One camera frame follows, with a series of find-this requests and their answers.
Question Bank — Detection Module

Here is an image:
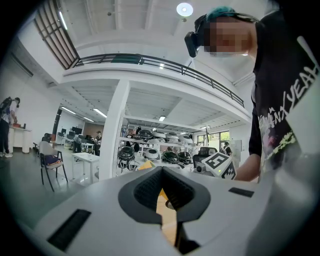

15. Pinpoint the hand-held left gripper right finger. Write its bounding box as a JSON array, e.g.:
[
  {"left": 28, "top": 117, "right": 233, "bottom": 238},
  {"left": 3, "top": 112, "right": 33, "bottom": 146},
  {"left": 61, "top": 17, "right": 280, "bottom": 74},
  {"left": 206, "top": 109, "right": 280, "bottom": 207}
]
[{"left": 161, "top": 166, "right": 273, "bottom": 256}]

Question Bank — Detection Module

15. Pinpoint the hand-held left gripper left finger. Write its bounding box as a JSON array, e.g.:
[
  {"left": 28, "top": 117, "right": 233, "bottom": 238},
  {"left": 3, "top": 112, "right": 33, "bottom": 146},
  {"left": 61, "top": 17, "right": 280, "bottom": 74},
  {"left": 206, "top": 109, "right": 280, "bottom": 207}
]
[{"left": 22, "top": 166, "right": 182, "bottom": 256}]

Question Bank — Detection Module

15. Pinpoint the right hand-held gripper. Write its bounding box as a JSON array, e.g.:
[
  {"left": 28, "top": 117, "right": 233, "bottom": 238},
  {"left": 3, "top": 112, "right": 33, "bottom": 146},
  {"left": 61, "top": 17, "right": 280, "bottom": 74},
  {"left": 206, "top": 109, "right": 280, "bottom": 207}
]
[{"left": 193, "top": 151, "right": 237, "bottom": 181}]

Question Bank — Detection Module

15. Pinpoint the person's right forearm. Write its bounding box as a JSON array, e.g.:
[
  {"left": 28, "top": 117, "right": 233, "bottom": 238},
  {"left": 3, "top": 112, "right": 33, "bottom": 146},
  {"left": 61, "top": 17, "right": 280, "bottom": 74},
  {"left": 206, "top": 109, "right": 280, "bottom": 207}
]
[{"left": 234, "top": 152, "right": 262, "bottom": 183}]

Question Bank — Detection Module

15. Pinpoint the white rectangular desk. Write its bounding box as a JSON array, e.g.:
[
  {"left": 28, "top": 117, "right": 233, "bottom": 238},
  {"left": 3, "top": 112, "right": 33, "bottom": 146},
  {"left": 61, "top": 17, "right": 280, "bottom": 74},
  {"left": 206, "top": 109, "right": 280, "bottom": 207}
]
[{"left": 71, "top": 152, "right": 101, "bottom": 185}]

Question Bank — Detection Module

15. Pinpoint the black mesh office chair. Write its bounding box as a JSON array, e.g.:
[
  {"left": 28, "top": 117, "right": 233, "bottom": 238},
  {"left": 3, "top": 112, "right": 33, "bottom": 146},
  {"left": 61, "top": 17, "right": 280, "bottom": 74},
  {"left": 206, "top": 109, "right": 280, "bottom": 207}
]
[{"left": 191, "top": 146, "right": 219, "bottom": 174}]

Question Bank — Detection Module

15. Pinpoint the glass door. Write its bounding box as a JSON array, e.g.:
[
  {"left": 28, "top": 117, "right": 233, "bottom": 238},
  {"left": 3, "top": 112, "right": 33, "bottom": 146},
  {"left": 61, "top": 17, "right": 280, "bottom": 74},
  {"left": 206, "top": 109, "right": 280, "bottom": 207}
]
[{"left": 196, "top": 131, "right": 231, "bottom": 154}]

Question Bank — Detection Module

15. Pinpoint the white metal shelf rack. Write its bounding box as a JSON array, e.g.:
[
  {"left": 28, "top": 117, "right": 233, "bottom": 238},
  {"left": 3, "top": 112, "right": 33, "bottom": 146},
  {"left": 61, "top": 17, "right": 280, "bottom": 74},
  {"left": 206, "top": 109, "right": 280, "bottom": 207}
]
[{"left": 112, "top": 114, "right": 209, "bottom": 179}]

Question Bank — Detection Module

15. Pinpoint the round wooden table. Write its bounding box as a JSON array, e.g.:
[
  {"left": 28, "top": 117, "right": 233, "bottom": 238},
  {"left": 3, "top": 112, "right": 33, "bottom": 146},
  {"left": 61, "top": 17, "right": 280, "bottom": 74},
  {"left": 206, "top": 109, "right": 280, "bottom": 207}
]
[{"left": 156, "top": 188, "right": 179, "bottom": 247}]

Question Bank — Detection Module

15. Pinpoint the shelf of white robot parts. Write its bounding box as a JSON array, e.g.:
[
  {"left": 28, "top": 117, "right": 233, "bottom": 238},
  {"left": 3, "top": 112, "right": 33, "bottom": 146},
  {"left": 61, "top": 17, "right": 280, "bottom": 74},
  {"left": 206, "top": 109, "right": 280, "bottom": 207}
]
[{"left": 117, "top": 129, "right": 195, "bottom": 171}]

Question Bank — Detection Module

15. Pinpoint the dark blue orange bag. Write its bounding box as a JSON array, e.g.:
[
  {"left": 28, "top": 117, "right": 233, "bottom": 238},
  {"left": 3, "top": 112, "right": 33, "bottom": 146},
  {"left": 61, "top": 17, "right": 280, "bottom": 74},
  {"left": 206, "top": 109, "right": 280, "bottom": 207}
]
[{"left": 43, "top": 154, "right": 64, "bottom": 168}]

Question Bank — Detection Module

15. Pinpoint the row of office desks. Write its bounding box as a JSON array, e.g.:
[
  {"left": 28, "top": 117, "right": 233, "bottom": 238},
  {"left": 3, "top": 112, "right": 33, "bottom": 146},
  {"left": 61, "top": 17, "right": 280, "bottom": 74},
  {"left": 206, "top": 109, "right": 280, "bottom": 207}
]
[{"left": 56, "top": 126, "right": 96, "bottom": 151}]

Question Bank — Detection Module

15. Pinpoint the white pillar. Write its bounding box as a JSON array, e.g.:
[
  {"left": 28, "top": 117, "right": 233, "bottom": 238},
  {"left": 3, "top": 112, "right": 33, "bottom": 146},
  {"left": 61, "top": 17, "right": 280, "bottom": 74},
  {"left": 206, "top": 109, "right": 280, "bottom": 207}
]
[{"left": 98, "top": 79, "right": 132, "bottom": 181}]

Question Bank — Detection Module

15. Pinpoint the person in black t-shirt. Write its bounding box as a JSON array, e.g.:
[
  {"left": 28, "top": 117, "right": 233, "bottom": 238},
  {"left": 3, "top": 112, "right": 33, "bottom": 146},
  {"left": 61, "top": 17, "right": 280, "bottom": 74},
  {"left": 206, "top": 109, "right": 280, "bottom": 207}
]
[{"left": 248, "top": 9, "right": 320, "bottom": 181}]

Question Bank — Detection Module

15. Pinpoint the black swivel chair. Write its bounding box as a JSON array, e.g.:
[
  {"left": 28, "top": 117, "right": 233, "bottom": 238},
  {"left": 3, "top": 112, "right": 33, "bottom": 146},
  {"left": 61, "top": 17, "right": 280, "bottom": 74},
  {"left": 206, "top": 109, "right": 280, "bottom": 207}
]
[{"left": 33, "top": 132, "right": 52, "bottom": 151}]

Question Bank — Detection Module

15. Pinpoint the white counter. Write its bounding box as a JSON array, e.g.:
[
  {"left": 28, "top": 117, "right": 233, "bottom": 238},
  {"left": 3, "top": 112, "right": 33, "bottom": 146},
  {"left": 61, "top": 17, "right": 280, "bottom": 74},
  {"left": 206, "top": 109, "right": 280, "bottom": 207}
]
[{"left": 8, "top": 126, "right": 33, "bottom": 154}]

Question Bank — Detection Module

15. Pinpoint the black balcony railing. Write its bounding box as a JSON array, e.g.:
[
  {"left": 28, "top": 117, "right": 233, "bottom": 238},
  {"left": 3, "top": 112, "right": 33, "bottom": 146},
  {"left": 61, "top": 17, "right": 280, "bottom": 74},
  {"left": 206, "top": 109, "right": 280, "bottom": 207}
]
[{"left": 72, "top": 53, "right": 246, "bottom": 109}]

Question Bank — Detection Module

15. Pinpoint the person's head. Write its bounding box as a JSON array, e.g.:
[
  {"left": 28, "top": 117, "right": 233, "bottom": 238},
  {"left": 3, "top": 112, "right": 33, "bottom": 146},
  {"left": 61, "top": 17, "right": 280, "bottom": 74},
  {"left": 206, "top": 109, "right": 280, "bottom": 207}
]
[{"left": 203, "top": 17, "right": 258, "bottom": 58}]

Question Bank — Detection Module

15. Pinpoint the round ceiling lamp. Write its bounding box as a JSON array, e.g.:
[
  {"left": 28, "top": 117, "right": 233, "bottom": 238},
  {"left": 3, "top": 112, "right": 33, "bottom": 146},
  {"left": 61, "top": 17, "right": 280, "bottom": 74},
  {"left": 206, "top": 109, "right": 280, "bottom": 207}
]
[{"left": 176, "top": 2, "right": 194, "bottom": 18}]

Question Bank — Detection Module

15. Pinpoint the black ceiling grille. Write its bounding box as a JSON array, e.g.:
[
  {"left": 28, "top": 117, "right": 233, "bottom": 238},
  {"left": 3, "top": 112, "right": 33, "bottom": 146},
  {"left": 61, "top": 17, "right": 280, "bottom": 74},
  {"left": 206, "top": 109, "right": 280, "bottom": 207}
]
[{"left": 33, "top": 0, "right": 81, "bottom": 71}]

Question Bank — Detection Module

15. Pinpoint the grey chair with black frame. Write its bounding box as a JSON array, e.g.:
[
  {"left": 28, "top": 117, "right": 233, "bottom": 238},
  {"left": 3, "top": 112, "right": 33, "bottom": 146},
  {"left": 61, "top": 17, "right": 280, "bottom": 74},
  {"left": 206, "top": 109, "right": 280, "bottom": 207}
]
[{"left": 38, "top": 141, "right": 69, "bottom": 193}]

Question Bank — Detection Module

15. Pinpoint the black head-worn camera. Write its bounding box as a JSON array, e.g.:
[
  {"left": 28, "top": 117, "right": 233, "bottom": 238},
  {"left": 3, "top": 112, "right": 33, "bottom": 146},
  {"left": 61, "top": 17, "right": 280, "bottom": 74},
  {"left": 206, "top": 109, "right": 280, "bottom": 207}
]
[{"left": 184, "top": 14, "right": 210, "bottom": 59}]

